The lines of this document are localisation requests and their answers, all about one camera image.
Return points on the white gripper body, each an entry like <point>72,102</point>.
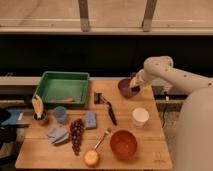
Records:
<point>141,79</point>

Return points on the purple bowl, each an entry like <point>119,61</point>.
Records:
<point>125,90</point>

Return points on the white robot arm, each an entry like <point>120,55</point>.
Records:
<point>194,137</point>

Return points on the orange red bowl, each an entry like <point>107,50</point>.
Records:
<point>123,144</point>

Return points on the white paper cup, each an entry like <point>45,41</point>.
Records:
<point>140,116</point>

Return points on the blue sponge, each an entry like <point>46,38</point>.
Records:
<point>90,120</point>

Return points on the metal fork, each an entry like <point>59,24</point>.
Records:
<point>107,132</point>

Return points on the dark red grapes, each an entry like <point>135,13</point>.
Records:
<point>76,130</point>

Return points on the green plastic tray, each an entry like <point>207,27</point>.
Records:
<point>68,89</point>

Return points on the small blue cup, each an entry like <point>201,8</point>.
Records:
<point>60,114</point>

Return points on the yellow apple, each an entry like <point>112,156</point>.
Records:
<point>91,158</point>

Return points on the light blue cloth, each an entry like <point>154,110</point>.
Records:
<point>57,134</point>

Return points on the yellow banana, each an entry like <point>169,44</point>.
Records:
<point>38,105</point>

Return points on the black handled knife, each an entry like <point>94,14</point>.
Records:
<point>110,110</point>

